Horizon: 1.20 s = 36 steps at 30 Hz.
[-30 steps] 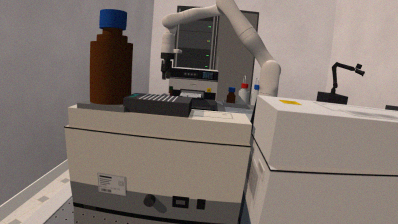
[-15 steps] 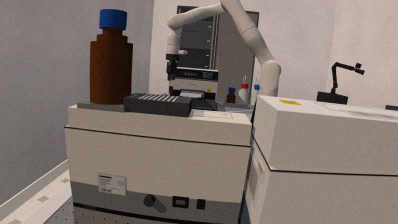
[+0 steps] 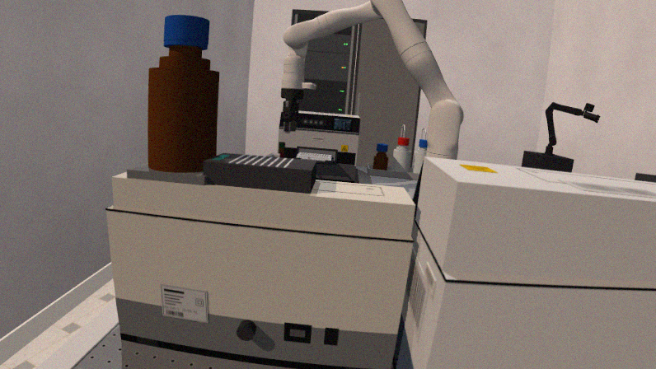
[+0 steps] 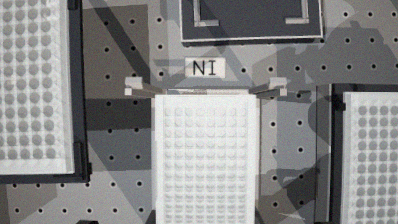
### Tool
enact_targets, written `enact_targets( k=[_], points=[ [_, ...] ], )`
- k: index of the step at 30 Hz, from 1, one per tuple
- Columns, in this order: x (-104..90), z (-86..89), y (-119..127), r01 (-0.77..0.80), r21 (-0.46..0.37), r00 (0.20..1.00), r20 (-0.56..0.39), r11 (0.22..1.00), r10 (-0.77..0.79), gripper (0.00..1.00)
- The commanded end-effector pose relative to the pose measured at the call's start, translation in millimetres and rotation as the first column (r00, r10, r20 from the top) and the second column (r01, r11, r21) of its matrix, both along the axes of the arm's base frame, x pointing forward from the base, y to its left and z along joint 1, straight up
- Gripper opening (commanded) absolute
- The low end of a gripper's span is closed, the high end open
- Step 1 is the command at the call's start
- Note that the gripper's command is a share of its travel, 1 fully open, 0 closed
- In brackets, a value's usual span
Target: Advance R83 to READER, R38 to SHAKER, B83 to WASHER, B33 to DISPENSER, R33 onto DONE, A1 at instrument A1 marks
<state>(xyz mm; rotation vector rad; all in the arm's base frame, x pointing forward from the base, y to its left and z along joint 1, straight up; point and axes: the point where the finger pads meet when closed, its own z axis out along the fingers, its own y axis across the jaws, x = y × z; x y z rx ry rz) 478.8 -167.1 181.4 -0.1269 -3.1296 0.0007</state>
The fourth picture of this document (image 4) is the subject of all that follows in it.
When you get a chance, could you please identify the grey perforated breadboard plate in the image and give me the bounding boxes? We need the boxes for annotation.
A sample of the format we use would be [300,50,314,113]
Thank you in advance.
[0,0,398,224]

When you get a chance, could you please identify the dark grey rectangular nest plate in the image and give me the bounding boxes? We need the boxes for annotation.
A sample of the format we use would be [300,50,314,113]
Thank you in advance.
[179,0,323,47]

